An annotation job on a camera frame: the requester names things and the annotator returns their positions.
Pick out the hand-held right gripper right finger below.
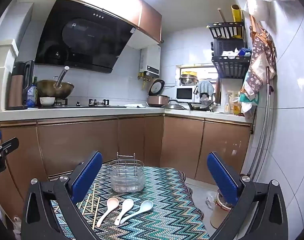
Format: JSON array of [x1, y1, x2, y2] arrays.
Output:
[[207, 151, 288, 240]]

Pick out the pink ceramic spoon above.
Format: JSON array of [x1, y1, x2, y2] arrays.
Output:
[[96, 197, 119, 228]]

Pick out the zigzag patterned tablecloth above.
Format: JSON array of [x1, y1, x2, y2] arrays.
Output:
[[51, 164, 211, 240]]

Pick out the light blue ceramic spoon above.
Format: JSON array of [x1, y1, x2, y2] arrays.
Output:
[[119, 200, 154, 225]]

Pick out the floral brown apron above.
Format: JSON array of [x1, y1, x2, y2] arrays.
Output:
[[243, 15, 277, 98]]

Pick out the teal white bag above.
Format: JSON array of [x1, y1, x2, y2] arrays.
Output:
[[238, 90, 257, 118]]

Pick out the black gas stove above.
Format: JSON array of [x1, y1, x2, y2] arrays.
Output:
[[38, 99, 127, 108]]

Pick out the black storage rack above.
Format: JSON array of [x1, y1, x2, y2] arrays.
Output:
[[208, 22, 251, 105]]

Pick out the black frying pan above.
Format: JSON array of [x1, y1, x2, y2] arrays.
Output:
[[187, 101, 214, 112]]

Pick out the white bottle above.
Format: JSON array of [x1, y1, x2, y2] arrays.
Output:
[[224, 92, 232, 114]]

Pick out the white ceramic spoon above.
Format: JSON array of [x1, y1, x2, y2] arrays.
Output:
[[114, 199, 134, 226]]

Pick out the white corner casing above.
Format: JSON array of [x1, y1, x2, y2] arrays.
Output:
[[0, 39, 19, 112]]

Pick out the blue label oil bottle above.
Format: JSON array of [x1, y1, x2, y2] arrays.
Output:
[[27, 76, 38, 108]]

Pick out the black toaster oven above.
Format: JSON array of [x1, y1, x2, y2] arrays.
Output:
[[211, 38, 245, 57]]

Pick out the copper black thermos kettle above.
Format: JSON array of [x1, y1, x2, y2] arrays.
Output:
[[7, 60, 35, 110]]

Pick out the curved steel pipe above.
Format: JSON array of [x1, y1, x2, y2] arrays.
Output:
[[252, 66, 275, 178]]

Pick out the white paper packet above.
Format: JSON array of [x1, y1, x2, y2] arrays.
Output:
[[221, 50, 238, 59]]

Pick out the wooden rolling pin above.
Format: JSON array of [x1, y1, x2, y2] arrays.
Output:
[[218, 8, 227, 37]]

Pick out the glass pot lid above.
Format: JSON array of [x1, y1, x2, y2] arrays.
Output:
[[161, 99, 186, 110]]

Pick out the white water heater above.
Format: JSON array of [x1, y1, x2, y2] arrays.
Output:
[[139, 44, 160, 77]]

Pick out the copper base cabinets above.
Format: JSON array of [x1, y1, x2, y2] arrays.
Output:
[[0, 114, 252, 220]]

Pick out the white crumpled bag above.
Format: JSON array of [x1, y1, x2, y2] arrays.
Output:
[[13, 216, 22, 233]]

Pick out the steel pot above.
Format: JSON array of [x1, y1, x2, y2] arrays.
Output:
[[179, 71, 199, 86]]

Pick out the copper rice cooker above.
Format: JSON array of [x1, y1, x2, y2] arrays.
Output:
[[146, 79, 170, 107]]

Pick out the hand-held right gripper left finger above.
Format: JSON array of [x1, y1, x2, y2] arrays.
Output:
[[21, 151, 103, 240]]

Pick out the steel wok with handle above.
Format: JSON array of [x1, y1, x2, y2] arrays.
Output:
[[37, 66, 75, 99]]

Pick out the yellow detergent bottle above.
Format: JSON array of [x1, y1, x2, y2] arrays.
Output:
[[231, 91, 242, 115]]

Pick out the white microwave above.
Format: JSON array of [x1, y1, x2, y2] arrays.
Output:
[[173, 85, 200, 103]]

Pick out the light blue towel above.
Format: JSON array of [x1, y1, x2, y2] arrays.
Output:
[[194, 80, 215, 98]]

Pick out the yellow gas valves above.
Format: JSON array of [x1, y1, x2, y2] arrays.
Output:
[[137, 72, 152, 90]]

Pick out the yellow wrap roll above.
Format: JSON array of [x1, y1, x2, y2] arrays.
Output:
[[230, 4, 243, 37]]

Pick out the clear utensil holder metal rack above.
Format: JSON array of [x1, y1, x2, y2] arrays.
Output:
[[109, 152, 145, 193]]

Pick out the black glass range hood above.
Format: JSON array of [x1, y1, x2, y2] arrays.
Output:
[[34, 0, 137, 74]]

